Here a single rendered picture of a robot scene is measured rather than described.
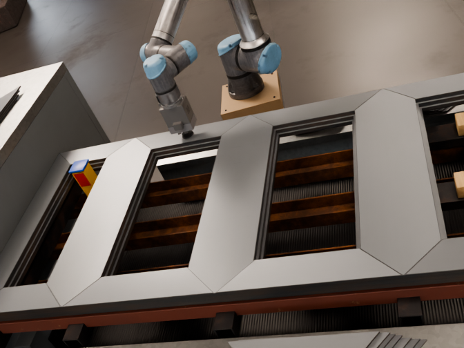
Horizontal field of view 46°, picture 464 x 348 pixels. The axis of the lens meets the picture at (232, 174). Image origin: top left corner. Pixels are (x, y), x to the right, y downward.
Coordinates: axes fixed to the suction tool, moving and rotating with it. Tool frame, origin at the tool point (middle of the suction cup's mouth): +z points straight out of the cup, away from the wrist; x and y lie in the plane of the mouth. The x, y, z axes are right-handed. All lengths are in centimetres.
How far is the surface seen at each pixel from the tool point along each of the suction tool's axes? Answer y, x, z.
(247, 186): 25.8, -32.3, -1.2
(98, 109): -149, 186, 84
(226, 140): 15.7, -7.9, -1.2
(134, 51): -143, 274, 84
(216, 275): 21, -64, -1
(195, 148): 2.8, -5.2, 1.3
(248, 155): 24.5, -17.7, -1.2
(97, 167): -36.4, -5.2, 1.6
